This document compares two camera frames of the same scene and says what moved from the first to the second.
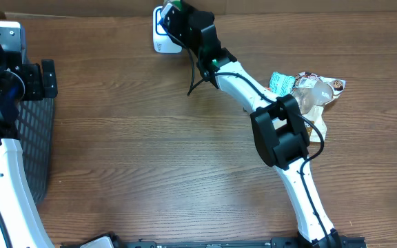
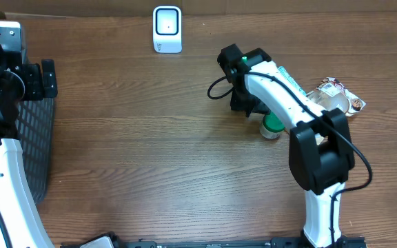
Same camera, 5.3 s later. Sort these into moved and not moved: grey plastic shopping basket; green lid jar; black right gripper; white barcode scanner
Moved: green lid jar; black right gripper
Not moved: white barcode scanner; grey plastic shopping basket
